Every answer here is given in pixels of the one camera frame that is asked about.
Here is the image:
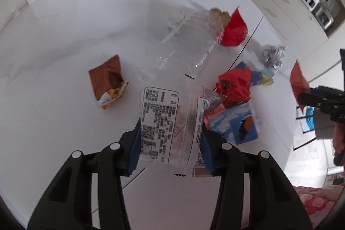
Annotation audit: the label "brown nut snack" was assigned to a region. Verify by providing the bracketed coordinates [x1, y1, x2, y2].
[209, 8, 231, 28]

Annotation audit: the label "brown chocolate wrapper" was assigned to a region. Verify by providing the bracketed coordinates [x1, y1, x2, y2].
[88, 55, 128, 110]

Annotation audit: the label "crumpled red wrapper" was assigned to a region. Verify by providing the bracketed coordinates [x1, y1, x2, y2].
[216, 67, 251, 108]

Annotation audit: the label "crumpled white tissue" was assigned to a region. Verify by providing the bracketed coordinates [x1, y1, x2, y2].
[167, 8, 185, 30]

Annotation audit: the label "red wrapper near bottle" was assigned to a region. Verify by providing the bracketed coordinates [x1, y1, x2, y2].
[220, 8, 248, 47]

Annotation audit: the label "crumpled silver foil ball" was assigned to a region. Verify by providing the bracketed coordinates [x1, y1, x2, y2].
[262, 44, 287, 70]

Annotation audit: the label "blue snack packet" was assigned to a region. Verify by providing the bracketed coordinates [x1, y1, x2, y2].
[204, 102, 259, 145]

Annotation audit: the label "white cabinet drawers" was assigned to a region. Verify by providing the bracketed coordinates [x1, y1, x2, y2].
[252, 0, 328, 61]

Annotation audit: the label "red wrapper piece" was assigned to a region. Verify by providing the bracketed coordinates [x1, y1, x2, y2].
[289, 60, 311, 110]

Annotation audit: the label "blue yellow wrapper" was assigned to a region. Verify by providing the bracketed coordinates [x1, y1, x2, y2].
[230, 61, 275, 88]

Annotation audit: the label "clear plastic bottle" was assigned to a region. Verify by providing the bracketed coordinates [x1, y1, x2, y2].
[148, 10, 224, 79]

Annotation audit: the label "clear plastic snack wrapper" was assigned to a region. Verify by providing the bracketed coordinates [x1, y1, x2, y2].
[140, 72, 226, 176]

